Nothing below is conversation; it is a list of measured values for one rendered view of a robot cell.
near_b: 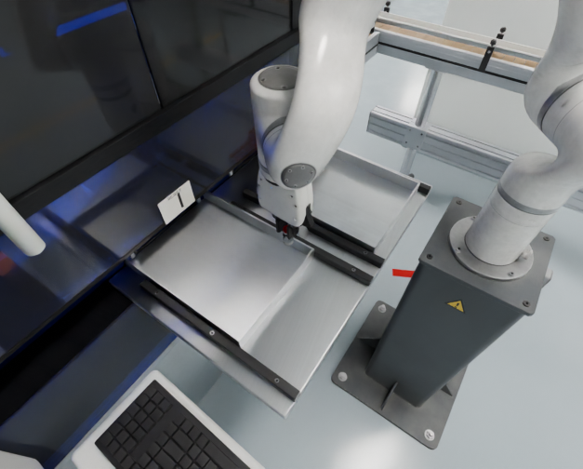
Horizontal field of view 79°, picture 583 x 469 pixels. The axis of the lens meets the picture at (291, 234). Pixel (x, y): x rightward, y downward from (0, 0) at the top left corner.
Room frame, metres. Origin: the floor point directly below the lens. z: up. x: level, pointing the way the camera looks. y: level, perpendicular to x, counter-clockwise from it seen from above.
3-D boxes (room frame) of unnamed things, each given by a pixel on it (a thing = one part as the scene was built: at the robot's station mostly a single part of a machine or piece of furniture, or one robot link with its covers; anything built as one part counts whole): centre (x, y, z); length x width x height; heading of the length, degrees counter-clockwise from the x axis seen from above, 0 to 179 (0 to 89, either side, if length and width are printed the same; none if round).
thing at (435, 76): (1.49, -0.63, 0.46); 0.09 x 0.09 x 0.77; 55
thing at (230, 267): (0.46, 0.16, 0.90); 0.34 x 0.26 x 0.04; 55
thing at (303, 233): (0.51, -0.06, 0.91); 0.14 x 0.03 x 0.06; 56
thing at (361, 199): (0.68, -0.12, 0.90); 0.34 x 0.26 x 0.04; 55
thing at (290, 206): (0.46, 0.01, 1.11); 0.10 x 0.08 x 0.11; 52
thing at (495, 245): (0.51, -0.48, 0.95); 0.19 x 0.19 x 0.18
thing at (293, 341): (0.56, 0.01, 0.87); 0.70 x 0.48 x 0.02; 145
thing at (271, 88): (0.45, 0.01, 1.25); 0.09 x 0.08 x 0.13; 11
